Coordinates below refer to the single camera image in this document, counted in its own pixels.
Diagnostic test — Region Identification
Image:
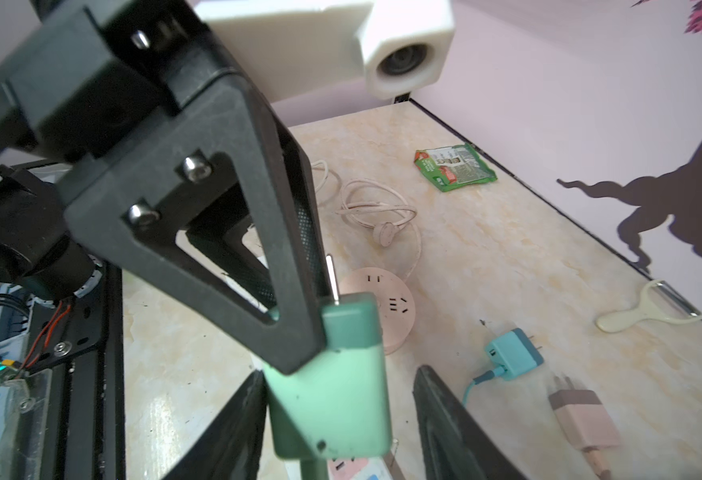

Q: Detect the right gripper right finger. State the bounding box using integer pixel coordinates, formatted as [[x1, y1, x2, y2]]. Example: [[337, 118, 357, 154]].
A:
[[413, 365, 524, 479]]

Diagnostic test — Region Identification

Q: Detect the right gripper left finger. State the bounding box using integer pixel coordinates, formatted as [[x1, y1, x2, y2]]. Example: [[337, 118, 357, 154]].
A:
[[165, 370, 267, 479]]

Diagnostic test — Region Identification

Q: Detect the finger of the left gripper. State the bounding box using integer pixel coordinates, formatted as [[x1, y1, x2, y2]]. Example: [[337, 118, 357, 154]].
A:
[[58, 77, 329, 374], [187, 203, 277, 309]]

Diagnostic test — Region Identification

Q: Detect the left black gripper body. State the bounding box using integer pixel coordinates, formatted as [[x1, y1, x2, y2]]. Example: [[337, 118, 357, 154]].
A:
[[0, 1, 249, 180]]

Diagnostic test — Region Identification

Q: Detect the teal charger plug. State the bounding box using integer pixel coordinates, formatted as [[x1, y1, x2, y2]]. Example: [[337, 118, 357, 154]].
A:
[[462, 328, 545, 406]]

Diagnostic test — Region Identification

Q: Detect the light green charger plug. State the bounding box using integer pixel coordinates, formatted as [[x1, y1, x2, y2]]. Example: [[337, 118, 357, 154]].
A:
[[263, 254, 394, 462]]

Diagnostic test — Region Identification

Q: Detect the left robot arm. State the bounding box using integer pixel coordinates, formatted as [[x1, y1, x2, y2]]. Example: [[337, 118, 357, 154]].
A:
[[0, 1, 329, 374]]

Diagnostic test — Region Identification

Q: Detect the pink charger plug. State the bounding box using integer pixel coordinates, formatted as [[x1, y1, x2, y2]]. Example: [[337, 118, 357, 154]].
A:
[[548, 376, 621, 479]]

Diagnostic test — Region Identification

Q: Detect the white multicolour power strip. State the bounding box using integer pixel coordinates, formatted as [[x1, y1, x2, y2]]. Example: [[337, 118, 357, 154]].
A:
[[327, 457, 405, 480]]

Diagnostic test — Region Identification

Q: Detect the round pink socket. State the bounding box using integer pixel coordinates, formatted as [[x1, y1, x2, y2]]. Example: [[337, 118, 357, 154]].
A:
[[340, 267, 416, 355]]

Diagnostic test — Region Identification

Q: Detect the green snack packet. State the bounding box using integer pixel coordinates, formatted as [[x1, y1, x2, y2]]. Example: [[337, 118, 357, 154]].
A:
[[413, 143, 497, 192]]

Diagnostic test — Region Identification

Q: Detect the cream vegetable peeler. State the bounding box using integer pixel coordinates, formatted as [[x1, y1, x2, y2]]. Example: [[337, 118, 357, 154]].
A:
[[595, 280, 702, 333]]

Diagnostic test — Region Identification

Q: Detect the black front base frame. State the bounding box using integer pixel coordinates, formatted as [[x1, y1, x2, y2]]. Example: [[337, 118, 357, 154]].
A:
[[0, 263, 126, 479]]

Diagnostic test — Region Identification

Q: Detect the pink coiled socket cable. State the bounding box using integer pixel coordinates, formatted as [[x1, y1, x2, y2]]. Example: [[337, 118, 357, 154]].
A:
[[308, 159, 424, 283]]

